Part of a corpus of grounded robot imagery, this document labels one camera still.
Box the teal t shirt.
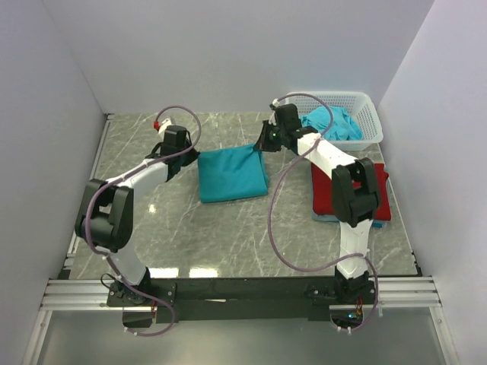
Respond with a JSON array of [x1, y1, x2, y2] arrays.
[[198, 144, 269, 203]]

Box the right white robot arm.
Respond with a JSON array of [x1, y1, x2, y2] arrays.
[[253, 100, 380, 303]]

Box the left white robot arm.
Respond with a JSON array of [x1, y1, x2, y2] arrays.
[[75, 119, 199, 306]]

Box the crumpled light blue shirt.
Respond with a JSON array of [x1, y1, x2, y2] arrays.
[[300, 106, 364, 141]]

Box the white plastic basket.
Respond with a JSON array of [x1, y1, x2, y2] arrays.
[[284, 91, 384, 152]]

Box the folded red t shirt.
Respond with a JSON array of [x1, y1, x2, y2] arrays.
[[310, 161, 393, 222]]

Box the folded blue shirt under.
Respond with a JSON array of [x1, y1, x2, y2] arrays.
[[311, 163, 393, 229]]

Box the black base beam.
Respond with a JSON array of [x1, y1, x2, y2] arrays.
[[107, 276, 377, 323]]

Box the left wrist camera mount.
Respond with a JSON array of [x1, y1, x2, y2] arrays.
[[153, 118, 173, 134]]

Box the aluminium rail frame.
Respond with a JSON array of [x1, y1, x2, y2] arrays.
[[40, 277, 442, 311]]

